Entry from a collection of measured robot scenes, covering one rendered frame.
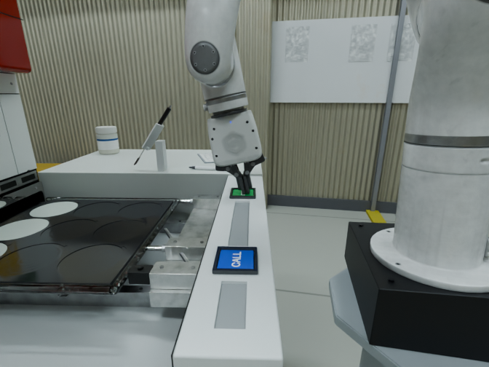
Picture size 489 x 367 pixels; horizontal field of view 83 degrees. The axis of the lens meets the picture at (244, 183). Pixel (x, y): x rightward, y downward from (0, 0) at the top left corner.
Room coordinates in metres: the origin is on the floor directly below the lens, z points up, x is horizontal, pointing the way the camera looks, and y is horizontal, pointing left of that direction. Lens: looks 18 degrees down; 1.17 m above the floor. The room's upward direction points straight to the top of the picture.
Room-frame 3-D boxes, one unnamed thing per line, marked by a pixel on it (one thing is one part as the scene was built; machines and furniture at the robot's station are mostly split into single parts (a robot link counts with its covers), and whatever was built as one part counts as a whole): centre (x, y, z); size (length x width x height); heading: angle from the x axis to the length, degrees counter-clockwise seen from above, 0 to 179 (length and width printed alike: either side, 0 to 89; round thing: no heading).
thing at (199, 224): (0.54, 0.10, 0.87); 0.36 x 0.08 x 0.03; 178
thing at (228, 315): (0.45, 0.01, 0.89); 0.55 x 0.09 x 0.14; 178
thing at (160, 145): (0.77, 0.25, 1.03); 0.06 x 0.04 x 0.13; 88
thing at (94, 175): (0.91, 0.26, 0.89); 0.62 x 0.35 x 0.14; 88
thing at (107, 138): (1.02, 0.50, 1.01); 0.07 x 0.07 x 0.10
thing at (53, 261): (0.53, 0.37, 0.90); 0.34 x 0.34 x 0.01; 88
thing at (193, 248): (0.46, 0.10, 0.89); 0.08 x 0.03 x 0.03; 88
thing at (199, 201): (0.70, 0.10, 0.89); 0.08 x 0.03 x 0.03; 88
